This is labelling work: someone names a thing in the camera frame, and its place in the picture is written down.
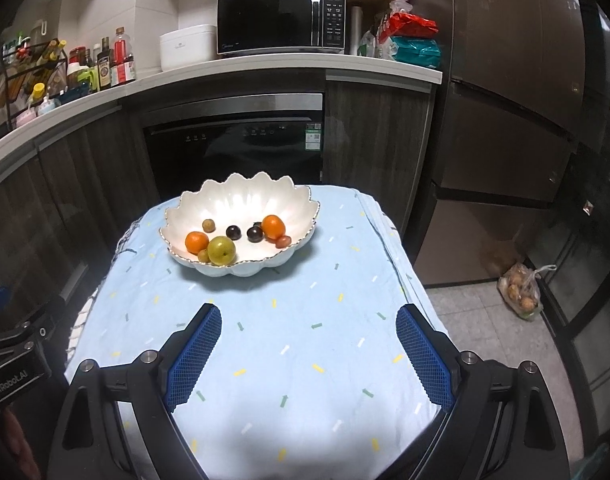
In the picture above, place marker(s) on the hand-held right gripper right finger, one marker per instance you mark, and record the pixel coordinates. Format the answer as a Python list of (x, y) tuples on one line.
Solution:
[(425, 360)]

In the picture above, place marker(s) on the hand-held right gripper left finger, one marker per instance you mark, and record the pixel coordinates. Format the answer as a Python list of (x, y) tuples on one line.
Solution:
[(195, 357)]

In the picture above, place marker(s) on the brown longan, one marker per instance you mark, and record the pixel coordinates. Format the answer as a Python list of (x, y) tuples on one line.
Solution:
[(203, 257), (208, 225)]

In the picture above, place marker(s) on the green jujube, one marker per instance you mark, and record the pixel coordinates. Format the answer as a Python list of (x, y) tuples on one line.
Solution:
[(221, 251)]

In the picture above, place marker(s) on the orange mandarin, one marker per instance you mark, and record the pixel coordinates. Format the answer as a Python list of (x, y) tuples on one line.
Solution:
[(197, 242), (273, 226)]

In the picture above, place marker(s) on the dark purple grape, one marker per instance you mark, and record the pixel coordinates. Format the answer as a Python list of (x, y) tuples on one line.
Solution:
[(233, 232), (255, 233)]

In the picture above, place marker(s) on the red cherry tomato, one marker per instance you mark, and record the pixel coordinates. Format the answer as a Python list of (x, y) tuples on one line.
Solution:
[(283, 241)]

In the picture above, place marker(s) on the white scalloped bowl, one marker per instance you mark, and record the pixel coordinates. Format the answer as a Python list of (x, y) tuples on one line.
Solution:
[(265, 200)]

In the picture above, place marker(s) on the person's left hand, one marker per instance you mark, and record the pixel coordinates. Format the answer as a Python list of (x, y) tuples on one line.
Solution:
[(15, 440)]

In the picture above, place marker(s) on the plastic bag of potatoes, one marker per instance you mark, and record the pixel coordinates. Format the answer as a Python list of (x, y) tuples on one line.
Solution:
[(522, 295)]

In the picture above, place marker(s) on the light blue patterned tablecloth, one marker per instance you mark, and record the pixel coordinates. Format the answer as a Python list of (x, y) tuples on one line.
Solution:
[(310, 300)]

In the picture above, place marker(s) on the pink condiment jar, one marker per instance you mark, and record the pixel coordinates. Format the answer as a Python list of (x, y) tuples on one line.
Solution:
[(26, 119)]

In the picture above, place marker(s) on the black built-in dishwasher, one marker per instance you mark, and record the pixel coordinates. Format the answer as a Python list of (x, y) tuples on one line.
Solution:
[(225, 160)]

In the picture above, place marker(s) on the blue condiment jar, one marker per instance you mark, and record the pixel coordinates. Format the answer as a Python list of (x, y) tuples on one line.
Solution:
[(48, 106)]

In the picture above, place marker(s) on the yellow cap bottle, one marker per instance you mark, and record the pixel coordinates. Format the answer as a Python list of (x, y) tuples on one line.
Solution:
[(37, 92)]

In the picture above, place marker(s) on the green plastic container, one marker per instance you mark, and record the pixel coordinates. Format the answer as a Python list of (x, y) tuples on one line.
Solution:
[(82, 80)]

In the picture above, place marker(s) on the kitchen counter with dark cabinets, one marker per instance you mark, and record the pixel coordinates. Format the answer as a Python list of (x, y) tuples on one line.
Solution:
[(375, 125)]

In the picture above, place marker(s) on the dark oil bottle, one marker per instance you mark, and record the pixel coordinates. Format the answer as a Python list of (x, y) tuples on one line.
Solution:
[(105, 67)]

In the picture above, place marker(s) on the red lid jar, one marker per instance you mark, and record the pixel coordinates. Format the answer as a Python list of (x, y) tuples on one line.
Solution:
[(77, 55)]

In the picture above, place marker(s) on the red liquid bottle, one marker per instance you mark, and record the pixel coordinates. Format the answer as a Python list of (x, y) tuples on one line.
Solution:
[(124, 62)]

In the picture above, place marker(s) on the dark brown refrigerator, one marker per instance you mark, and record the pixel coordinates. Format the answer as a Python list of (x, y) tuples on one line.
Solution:
[(510, 110)]

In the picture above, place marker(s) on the white rice cooker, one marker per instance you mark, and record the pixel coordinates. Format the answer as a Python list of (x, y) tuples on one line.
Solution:
[(187, 47)]

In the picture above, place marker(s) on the teal snack bag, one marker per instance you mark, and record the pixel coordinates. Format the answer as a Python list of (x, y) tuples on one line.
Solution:
[(417, 52)]

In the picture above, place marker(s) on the clear plastic bag bundle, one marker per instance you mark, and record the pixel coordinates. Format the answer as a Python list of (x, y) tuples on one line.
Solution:
[(375, 40)]

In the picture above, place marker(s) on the red snack bag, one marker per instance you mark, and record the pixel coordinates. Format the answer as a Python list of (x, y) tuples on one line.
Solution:
[(412, 25)]

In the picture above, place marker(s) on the plastic wrap roll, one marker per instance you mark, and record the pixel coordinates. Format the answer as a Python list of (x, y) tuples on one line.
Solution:
[(355, 30)]

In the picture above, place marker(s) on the black microwave oven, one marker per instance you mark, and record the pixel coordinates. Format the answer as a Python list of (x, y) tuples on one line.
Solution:
[(270, 22)]

